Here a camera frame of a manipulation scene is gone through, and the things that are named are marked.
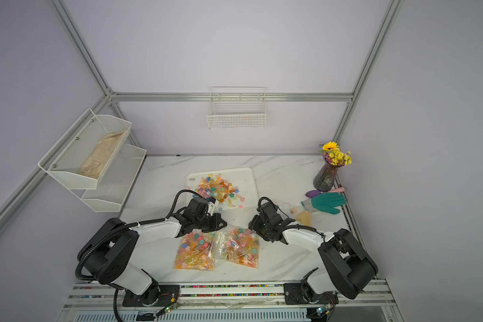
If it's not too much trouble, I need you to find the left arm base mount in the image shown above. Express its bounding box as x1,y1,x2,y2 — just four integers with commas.
122,280,181,308

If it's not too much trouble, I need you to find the lower white mesh shelf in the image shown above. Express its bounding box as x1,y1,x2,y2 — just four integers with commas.
81,144,146,213

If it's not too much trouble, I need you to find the yellow flower bouquet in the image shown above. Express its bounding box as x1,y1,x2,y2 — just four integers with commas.
319,142,352,166

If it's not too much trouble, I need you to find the upper white mesh shelf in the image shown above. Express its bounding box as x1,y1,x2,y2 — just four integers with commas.
38,109,131,190

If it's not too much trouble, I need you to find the small ziploc bag of candies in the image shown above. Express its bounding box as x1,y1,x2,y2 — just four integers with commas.
275,201,312,226

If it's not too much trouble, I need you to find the large ziploc bag of candies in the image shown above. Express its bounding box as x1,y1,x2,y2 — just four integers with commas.
174,229,216,271

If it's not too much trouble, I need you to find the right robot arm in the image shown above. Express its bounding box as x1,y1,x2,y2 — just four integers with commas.
248,197,378,305

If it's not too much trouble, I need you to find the dark glass vase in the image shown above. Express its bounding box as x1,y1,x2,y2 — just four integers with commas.
313,162,340,192

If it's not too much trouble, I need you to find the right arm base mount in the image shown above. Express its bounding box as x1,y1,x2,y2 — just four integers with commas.
283,268,339,305

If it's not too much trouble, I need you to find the beige cloth glove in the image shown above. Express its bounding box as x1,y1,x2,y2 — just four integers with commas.
78,130,126,179

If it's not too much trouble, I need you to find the white plastic tray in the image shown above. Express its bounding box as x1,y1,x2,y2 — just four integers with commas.
185,167,260,215

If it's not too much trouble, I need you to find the poured candies pile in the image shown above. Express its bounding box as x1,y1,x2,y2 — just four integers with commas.
194,174,246,210

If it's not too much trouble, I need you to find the purple pink object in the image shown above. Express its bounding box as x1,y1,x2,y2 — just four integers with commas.
305,186,346,199

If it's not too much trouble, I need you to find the green rubber glove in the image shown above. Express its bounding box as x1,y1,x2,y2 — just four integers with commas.
301,191,346,215

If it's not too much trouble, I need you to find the white mesh shelf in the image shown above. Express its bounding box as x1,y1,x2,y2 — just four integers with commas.
38,109,131,190
81,144,146,213

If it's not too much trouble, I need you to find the white wire wall basket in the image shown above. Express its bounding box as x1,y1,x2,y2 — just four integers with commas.
207,87,267,130

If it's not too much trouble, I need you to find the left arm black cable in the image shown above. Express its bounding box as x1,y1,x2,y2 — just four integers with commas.
74,188,202,322

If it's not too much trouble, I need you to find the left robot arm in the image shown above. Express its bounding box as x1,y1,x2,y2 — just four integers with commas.
75,195,228,301

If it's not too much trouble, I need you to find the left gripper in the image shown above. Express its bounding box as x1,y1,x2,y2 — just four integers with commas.
195,213,228,233

